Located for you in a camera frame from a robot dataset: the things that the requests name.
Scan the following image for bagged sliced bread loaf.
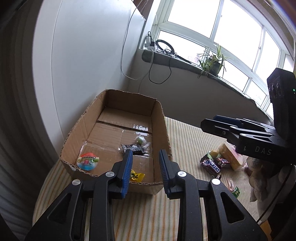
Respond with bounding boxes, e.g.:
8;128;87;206
218;142;247;171

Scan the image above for dark green candy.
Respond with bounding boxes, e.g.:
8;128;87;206
231;186;240;198

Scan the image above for large Snickers bar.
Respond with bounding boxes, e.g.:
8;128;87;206
200;155;222;180

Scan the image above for red green jelly cup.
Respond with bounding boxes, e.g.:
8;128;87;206
76;153;99;171

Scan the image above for yellow candy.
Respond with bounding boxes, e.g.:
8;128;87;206
130;170;145;183

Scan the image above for black patterned candy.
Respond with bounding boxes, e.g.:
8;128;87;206
121;144;150;156

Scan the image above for brown cardboard box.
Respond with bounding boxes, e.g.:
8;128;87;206
59;89;171;195

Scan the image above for small Snickers bar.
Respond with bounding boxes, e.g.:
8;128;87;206
215;158;231;169

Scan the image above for pale green candy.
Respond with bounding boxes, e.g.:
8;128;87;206
135;136;147;146

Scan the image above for pink crumpled cloth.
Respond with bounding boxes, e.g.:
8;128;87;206
245;156;292;209

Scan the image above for striped tablecloth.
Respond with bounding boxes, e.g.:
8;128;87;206
33;118;260;240

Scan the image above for potted spider plant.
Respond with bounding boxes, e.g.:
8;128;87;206
197;44;233;79

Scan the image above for white power strip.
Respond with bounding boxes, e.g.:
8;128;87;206
144;35;155;51

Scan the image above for black camera box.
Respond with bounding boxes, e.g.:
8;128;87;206
267;68;295;145

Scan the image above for white window frame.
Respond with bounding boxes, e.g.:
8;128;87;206
143;0;294;116

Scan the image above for black ring light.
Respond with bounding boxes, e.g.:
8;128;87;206
155;40;192;64

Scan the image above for black cable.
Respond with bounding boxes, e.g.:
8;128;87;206
147;49;172;84

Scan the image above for white cable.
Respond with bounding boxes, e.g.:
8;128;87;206
120;0;153;81

